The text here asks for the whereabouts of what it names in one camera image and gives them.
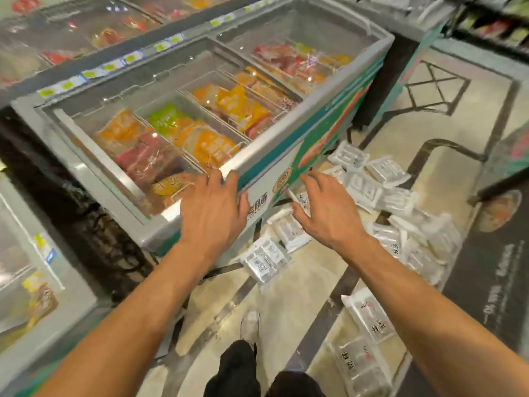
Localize person's right hand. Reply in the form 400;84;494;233
292;169;369;251

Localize heap of red frozen packets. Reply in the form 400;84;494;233
115;133;187;191

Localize shelf with packaged goods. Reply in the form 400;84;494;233
450;0;529;51

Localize person's grey shoe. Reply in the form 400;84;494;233
241;311;261;348

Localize pile of white food packets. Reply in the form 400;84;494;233
240;140;463;397

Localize heap of pink frozen packets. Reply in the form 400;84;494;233
253;42;353;95

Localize yellow frozen food packet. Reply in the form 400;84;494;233
150;173;196;205

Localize grey green chest freezer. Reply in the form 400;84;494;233
10;0;395;263

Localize row of yellow price labels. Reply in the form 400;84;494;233
37;0;278;100

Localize printed display stand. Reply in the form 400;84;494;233
468;120;529;205

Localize person's left hand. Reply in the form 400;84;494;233
179;169;251;255

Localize person's black trousers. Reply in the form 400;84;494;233
204;340;328;397

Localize small grey chest freezer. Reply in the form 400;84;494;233
0;173;113;397

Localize person's right forearm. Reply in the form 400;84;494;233
334;235;529;397

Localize glass sliding freezer lid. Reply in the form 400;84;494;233
43;37;304;228

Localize green frozen food packet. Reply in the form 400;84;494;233
148;103;191;136

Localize person's left forearm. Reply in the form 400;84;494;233
33;240;216;397

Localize dark chest freezer with goods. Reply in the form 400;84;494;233
0;0;290;104

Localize heap of orange frozen packets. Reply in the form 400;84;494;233
96;67;299;168

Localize black printed floor mat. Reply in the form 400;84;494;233
441;190;529;354

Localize green display cabinet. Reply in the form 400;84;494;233
322;0;456;130

